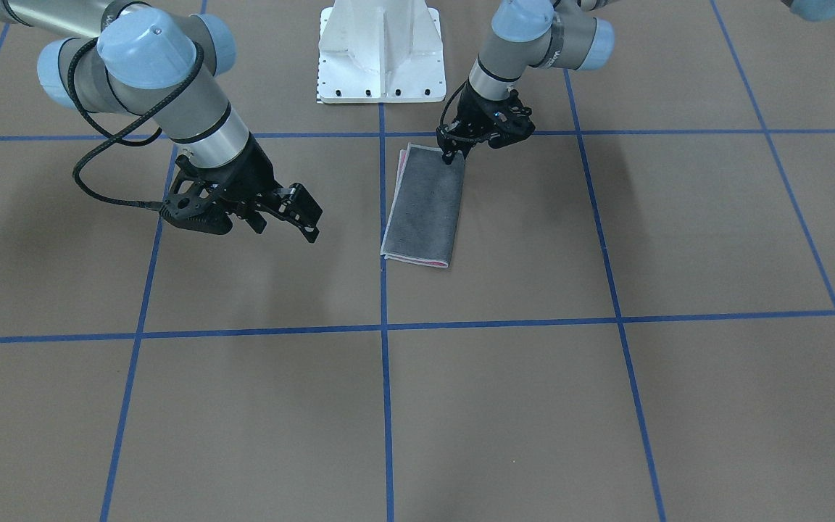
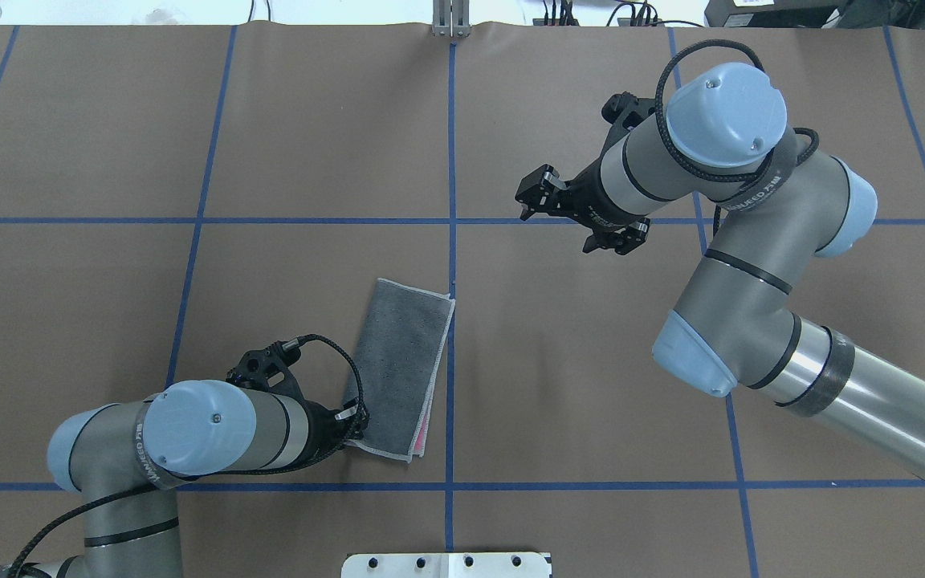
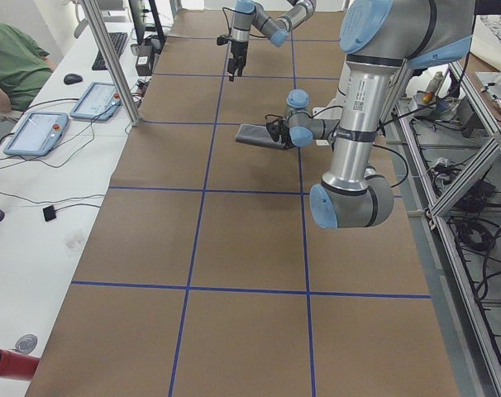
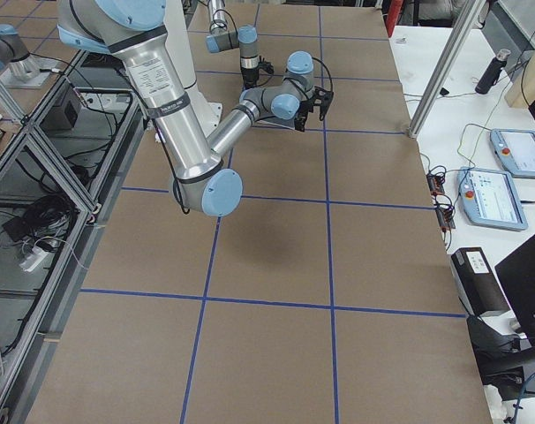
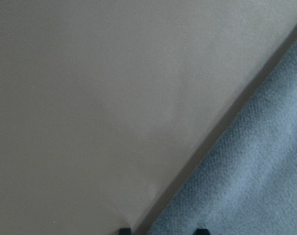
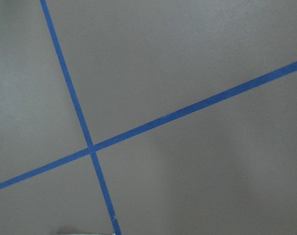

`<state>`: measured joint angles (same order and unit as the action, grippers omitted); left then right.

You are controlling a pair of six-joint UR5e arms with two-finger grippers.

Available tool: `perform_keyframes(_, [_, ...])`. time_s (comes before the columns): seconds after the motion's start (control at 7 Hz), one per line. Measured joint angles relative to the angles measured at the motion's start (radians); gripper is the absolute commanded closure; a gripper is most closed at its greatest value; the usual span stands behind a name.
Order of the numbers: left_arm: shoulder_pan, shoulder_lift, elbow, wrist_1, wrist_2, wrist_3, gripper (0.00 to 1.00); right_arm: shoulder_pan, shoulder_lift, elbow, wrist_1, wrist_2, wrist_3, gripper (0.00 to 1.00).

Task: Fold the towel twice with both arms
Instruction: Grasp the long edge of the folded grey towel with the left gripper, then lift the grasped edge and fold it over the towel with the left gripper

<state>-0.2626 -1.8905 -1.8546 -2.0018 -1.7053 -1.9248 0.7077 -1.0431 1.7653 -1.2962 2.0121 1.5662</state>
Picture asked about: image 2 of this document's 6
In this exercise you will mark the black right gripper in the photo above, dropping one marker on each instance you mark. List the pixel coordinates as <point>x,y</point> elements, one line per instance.
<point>587,195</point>

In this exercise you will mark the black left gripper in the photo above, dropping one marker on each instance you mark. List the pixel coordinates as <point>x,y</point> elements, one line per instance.
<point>319,425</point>

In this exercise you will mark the pink towel with grey back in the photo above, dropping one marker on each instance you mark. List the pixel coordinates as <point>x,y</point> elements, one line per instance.
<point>398,353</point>

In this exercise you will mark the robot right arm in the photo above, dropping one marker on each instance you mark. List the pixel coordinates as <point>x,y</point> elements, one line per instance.
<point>725,135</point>

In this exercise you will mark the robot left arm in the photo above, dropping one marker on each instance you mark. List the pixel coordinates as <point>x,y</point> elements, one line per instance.
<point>126,462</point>

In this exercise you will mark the black device top right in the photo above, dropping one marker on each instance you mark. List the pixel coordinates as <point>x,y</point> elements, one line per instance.
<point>815,14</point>

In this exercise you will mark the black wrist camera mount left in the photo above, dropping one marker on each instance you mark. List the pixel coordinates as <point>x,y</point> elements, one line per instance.
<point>268,370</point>

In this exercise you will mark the aluminium camera mount post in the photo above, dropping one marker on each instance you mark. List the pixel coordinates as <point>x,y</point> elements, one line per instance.
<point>451,18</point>

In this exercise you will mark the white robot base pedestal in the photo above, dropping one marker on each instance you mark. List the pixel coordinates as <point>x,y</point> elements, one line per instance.
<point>449,564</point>

